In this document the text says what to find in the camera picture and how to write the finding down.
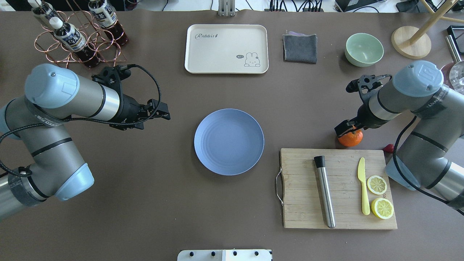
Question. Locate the steel ice scoop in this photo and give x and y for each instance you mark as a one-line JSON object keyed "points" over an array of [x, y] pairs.
{"points": [[453, 50]]}

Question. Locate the upper lemon slice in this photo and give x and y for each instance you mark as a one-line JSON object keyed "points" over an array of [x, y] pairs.
{"points": [[377, 185]]}

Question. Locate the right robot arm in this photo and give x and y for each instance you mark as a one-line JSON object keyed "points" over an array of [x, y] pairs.
{"points": [[420, 162]]}

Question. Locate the pink ice bucket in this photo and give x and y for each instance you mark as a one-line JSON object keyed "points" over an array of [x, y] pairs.
{"points": [[454, 76]]}

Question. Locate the grey folded cloth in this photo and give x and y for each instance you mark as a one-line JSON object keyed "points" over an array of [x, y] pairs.
{"points": [[299, 47]]}

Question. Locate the green bowl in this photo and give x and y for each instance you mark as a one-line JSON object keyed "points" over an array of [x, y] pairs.
{"points": [[363, 50]]}

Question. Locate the yellow plastic knife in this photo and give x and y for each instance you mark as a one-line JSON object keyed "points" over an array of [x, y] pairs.
{"points": [[361, 175]]}

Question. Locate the front tea bottle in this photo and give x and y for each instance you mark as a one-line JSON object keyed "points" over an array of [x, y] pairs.
{"points": [[74, 41]]}

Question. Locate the red strawberry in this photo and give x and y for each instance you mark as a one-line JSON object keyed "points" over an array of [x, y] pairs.
{"points": [[389, 149]]}

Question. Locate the right rear tea bottle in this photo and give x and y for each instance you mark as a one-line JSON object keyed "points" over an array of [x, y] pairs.
{"points": [[107, 19]]}

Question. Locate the orange fruit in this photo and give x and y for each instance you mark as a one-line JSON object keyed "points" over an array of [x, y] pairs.
{"points": [[351, 138]]}

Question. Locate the blue plate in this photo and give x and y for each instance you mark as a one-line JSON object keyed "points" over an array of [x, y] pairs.
{"points": [[229, 142]]}

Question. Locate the copper wire bottle rack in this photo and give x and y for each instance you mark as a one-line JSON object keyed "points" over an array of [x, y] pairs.
{"points": [[84, 21]]}

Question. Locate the metal camera pole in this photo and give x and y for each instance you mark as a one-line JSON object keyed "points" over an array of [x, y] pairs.
{"points": [[226, 8]]}

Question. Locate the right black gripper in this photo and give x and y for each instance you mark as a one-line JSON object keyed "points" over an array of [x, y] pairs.
{"points": [[364, 118]]}

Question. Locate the wooden stand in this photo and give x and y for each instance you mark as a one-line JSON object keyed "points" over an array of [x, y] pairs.
{"points": [[412, 42]]}

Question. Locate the lower lemon slice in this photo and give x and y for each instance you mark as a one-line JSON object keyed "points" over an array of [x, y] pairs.
{"points": [[382, 208]]}

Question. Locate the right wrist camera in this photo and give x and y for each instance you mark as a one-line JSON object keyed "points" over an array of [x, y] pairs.
{"points": [[365, 86]]}

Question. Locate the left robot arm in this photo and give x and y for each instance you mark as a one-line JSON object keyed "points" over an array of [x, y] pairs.
{"points": [[53, 97]]}

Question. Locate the cream rabbit tray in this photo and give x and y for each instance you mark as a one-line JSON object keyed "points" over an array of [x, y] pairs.
{"points": [[226, 49]]}

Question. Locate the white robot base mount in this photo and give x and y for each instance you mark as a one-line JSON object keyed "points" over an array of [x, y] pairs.
{"points": [[226, 255]]}

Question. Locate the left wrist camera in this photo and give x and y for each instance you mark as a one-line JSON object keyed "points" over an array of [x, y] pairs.
{"points": [[112, 77]]}

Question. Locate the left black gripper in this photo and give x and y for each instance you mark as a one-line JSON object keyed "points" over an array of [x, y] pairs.
{"points": [[129, 110]]}

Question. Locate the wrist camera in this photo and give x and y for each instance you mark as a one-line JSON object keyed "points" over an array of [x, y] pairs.
{"points": [[112, 77], [365, 86]]}

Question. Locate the steel muddler black tip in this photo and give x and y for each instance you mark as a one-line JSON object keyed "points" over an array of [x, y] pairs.
{"points": [[325, 191]]}

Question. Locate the wooden cutting board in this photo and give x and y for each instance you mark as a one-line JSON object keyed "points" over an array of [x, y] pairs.
{"points": [[302, 203]]}

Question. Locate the lemon slice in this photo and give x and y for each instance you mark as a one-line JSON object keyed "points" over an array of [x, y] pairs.
{"points": [[377, 185], [382, 208]]}

